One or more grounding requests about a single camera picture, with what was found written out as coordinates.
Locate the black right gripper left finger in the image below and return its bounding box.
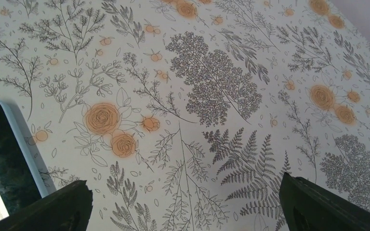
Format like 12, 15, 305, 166
0, 180, 93, 231

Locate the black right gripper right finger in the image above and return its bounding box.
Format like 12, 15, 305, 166
279, 172, 370, 231

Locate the phone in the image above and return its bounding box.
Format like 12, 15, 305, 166
0, 102, 49, 220

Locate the floral patterned table mat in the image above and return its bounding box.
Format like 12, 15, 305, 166
0, 0, 370, 231

